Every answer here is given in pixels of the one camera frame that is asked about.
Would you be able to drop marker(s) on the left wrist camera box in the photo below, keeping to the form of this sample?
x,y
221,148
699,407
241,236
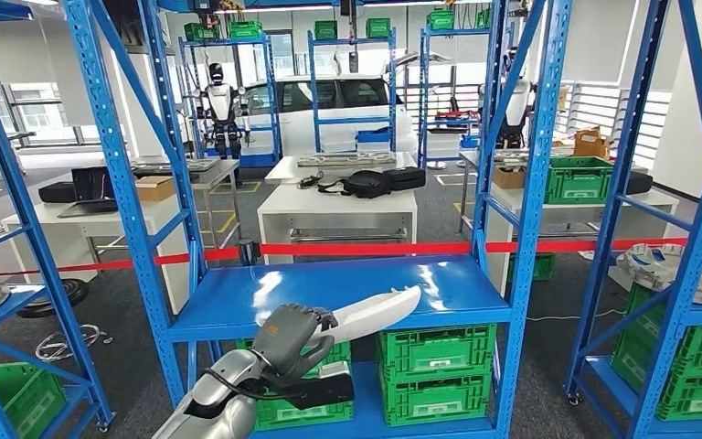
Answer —
x,y
327,394

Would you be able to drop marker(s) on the black round base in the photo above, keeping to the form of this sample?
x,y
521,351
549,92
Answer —
x,y
66,294

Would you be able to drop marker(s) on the black hard case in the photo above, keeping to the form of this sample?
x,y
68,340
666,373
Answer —
x,y
405,179

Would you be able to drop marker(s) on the black barrier post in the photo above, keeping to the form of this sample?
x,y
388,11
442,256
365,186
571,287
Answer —
x,y
248,253

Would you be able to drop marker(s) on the steel table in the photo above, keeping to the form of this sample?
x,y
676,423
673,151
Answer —
x,y
467,160
218,172

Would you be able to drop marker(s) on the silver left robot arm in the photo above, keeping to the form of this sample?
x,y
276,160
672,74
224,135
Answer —
x,y
233,366

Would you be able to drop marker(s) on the grey parts tray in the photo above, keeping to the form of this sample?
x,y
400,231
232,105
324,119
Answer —
x,y
345,159
199,165

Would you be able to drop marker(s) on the open cardboard box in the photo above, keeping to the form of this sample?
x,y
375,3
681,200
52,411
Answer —
x,y
590,145

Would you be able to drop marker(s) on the white car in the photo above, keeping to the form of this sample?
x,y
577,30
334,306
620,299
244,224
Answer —
x,y
296,130

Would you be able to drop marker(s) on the blue steel shelf rack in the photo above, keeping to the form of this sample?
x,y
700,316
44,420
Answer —
x,y
357,285
422,97
39,242
272,97
354,120
626,176

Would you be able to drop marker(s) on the black and white humanoid robot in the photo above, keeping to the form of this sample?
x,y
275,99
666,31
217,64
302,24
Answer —
x,y
221,103
517,109

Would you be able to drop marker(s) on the black laptop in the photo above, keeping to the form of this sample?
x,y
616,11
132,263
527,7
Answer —
x,y
90,185

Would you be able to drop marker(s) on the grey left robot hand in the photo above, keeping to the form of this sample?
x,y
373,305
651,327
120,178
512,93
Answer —
x,y
284,339

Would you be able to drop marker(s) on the red barrier belt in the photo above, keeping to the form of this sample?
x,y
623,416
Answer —
x,y
357,248

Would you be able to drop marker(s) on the long white plastic trim part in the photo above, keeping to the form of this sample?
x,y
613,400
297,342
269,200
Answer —
x,y
375,312

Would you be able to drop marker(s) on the black backpack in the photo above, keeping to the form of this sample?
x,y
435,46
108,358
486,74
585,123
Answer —
x,y
366,185

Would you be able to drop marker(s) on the blue plastic bin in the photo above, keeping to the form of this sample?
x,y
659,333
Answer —
x,y
373,136
469,142

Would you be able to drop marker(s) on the white table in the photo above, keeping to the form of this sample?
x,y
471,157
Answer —
x,y
581,212
281,171
327,206
78,227

